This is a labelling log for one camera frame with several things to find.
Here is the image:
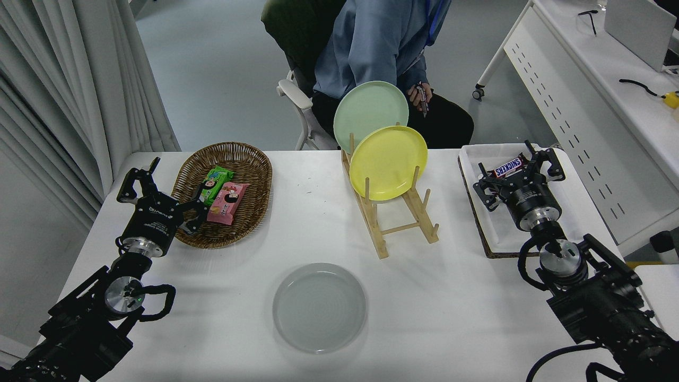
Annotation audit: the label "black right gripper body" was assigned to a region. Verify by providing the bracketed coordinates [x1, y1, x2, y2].
[501, 181, 561, 224]

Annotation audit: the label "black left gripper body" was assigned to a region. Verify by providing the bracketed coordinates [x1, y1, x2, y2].
[123, 194, 184, 250]

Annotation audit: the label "grey round plate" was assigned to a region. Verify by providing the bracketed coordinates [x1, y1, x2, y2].
[273, 263, 368, 354]

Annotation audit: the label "yellow round plate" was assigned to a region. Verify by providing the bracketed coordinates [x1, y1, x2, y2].
[349, 125, 428, 202]

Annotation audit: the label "wooden plate rack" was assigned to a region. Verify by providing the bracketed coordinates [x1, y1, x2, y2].
[341, 133, 440, 259]

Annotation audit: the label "pale green round plate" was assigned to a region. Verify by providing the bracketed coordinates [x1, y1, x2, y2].
[333, 81, 409, 154]

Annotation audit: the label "person's hand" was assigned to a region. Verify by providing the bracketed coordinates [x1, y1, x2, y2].
[407, 82, 433, 112]

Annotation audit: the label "Snickers bar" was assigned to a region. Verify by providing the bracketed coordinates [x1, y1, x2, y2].
[493, 154, 529, 179]

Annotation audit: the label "pink snack pack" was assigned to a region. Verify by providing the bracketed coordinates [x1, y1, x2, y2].
[206, 182, 251, 226]

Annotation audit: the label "white rectangular tray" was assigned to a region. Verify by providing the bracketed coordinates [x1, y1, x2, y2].
[459, 143, 586, 254]

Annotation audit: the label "green snack pack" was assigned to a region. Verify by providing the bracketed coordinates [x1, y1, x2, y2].
[197, 166, 234, 206]

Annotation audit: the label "brown wicker basket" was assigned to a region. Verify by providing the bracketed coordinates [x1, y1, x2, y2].
[171, 142, 273, 249]

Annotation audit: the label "white perforated desk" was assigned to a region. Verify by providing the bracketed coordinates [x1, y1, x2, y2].
[472, 0, 679, 258]

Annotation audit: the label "white curtain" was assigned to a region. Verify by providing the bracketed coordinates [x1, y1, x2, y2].
[0, 0, 181, 234]

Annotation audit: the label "black cylinder object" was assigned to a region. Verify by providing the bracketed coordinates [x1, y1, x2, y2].
[650, 231, 679, 264]

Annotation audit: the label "white chair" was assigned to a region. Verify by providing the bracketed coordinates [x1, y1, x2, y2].
[276, 72, 340, 151]

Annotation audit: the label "white side table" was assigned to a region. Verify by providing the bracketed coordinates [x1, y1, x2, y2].
[634, 264, 679, 335]

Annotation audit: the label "black eyeglasses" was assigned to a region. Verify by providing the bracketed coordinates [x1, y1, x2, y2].
[577, 10, 599, 36]

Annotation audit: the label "white laptop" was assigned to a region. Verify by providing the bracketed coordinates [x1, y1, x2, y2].
[604, 0, 677, 72]

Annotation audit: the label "person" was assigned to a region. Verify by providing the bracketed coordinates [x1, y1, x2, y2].
[313, 0, 474, 149]

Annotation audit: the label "black cable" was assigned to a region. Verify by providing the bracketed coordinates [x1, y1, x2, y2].
[619, 79, 666, 99]

